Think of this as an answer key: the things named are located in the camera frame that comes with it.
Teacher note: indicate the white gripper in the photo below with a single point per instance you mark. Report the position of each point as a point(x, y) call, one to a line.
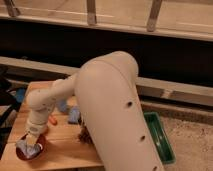
point(36, 124)

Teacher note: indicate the light blue towel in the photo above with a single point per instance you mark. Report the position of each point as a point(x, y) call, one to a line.
point(27, 152)

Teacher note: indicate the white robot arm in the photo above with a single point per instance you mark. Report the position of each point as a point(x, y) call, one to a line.
point(105, 91)

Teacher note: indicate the red bowl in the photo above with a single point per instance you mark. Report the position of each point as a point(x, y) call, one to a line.
point(40, 140)

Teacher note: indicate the orange carrot toy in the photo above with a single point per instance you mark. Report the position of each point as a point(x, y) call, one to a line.
point(52, 120)

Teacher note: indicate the black tripod stand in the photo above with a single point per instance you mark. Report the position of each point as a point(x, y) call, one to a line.
point(6, 99)

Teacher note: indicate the blue cup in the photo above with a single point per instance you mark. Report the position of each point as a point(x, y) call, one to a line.
point(20, 94)

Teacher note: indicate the green plastic tray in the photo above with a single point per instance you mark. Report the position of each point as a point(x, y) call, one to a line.
point(159, 137)

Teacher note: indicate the wooden railing frame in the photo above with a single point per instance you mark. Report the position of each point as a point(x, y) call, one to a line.
point(192, 19)

